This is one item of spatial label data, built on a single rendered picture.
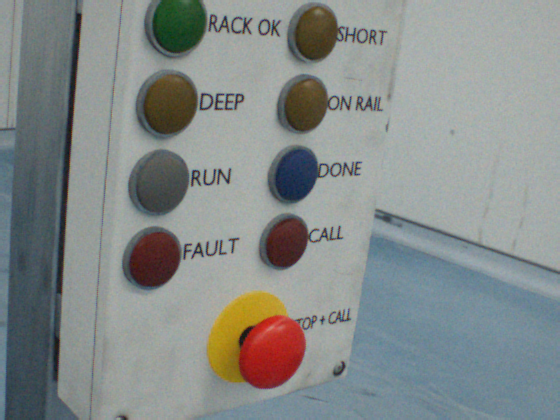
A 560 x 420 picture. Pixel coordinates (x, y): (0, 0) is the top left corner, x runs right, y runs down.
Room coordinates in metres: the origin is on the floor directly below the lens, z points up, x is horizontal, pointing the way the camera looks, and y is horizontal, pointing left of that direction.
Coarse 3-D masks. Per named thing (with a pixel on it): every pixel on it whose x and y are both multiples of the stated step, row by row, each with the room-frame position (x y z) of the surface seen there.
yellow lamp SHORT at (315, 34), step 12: (312, 12) 0.41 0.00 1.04; (324, 12) 0.42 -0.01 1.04; (300, 24) 0.41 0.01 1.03; (312, 24) 0.41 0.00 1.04; (324, 24) 0.42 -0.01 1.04; (336, 24) 0.43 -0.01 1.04; (300, 36) 0.41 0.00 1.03; (312, 36) 0.41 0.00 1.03; (324, 36) 0.42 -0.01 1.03; (336, 36) 0.43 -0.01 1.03; (300, 48) 0.41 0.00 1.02; (312, 48) 0.41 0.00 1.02; (324, 48) 0.42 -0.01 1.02
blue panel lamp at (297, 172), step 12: (288, 156) 0.41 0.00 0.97; (300, 156) 0.42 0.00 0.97; (312, 156) 0.42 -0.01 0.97; (288, 168) 0.41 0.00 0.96; (300, 168) 0.42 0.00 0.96; (312, 168) 0.42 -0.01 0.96; (276, 180) 0.41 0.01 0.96; (288, 180) 0.41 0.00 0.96; (300, 180) 0.42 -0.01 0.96; (312, 180) 0.42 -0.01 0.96; (288, 192) 0.41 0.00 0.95; (300, 192) 0.42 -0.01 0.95
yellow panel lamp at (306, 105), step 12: (300, 84) 0.41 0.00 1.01; (312, 84) 0.42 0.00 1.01; (288, 96) 0.41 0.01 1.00; (300, 96) 0.41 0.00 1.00; (312, 96) 0.42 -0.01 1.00; (324, 96) 0.42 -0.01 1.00; (288, 108) 0.41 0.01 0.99; (300, 108) 0.41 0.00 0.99; (312, 108) 0.42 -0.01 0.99; (324, 108) 0.42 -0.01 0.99; (288, 120) 0.41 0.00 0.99; (300, 120) 0.41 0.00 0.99; (312, 120) 0.42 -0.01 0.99
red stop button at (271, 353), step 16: (272, 320) 0.39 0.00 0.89; (288, 320) 0.40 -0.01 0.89; (240, 336) 0.41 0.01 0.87; (256, 336) 0.39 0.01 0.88; (272, 336) 0.39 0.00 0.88; (288, 336) 0.39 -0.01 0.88; (304, 336) 0.40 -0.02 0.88; (240, 352) 0.39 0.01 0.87; (256, 352) 0.38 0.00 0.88; (272, 352) 0.39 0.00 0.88; (288, 352) 0.39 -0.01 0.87; (304, 352) 0.41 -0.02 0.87; (240, 368) 0.39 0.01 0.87; (256, 368) 0.38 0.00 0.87; (272, 368) 0.39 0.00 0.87; (288, 368) 0.39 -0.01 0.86; (256, 384) 0.39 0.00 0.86; (272, 384) 0.39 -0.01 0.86
